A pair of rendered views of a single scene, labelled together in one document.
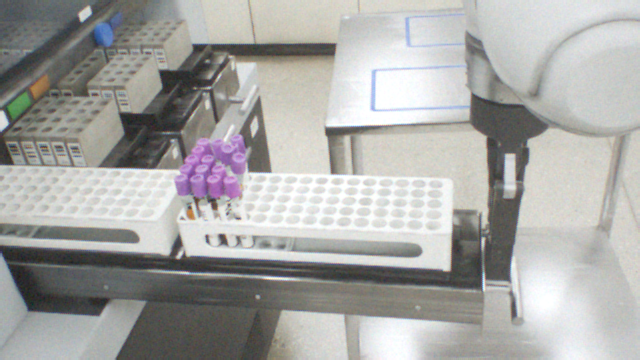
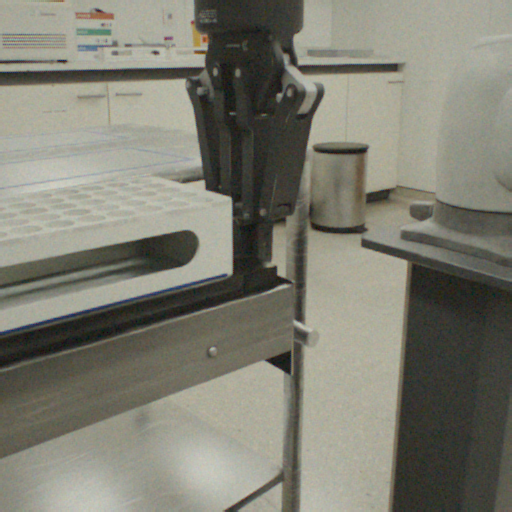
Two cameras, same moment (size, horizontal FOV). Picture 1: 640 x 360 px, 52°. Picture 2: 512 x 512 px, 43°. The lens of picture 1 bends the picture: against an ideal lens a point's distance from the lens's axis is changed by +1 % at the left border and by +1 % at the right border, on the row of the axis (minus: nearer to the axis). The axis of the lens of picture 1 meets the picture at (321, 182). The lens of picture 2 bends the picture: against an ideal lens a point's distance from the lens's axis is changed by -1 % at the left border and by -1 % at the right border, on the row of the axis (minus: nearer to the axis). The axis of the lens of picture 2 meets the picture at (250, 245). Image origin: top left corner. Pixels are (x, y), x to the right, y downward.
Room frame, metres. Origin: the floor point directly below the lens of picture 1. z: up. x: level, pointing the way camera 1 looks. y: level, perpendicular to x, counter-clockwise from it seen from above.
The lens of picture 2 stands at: (0.26, 0.19, 0.96)
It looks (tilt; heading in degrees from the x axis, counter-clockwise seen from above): 17 degrees down; 307
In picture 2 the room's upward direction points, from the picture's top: straight up
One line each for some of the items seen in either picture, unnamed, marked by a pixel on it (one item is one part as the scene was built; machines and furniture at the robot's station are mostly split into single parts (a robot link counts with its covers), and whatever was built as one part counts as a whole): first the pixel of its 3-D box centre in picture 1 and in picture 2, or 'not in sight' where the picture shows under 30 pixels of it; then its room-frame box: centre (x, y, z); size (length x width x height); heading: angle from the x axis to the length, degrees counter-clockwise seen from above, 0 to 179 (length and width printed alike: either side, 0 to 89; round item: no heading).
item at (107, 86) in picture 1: (126, 86); not in sight; (0.97, 0.29, 0.85); 0.12 x 0.02 x 0.06; 166
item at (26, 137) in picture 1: (52, 134); not in sight; (0.83, 0.37, 0.85); 0.12 x 0.02 x 0.06; 167
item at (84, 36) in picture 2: not in sight; (84, 37); (2.94, -1.98, 1.01); 0.23 x 0.12 x 0.08; 76
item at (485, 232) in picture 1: (504, 194); (260, 145); (0.53, -0.18, 0.89); 0.04 x 0.01 x 0.11; 76
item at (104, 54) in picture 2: not in sight; (131, 54); (2.61, -1.98, 0.93); 0.30 x 0.10 x 0.06; 68
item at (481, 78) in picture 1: (515, 59); not in sight; (0.54, -0.19, 1.03); 0.09 x 0.09 x 0.06
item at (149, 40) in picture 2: not in sight; (150, 46); (2.81, -2.30, 0.97); 0.24 x 0.12 x 0.13; 65
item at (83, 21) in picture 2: not in sight; (87, 18); (2.94, -2.00, 1.10); 0.24 x 0.13 x 0.10; 75
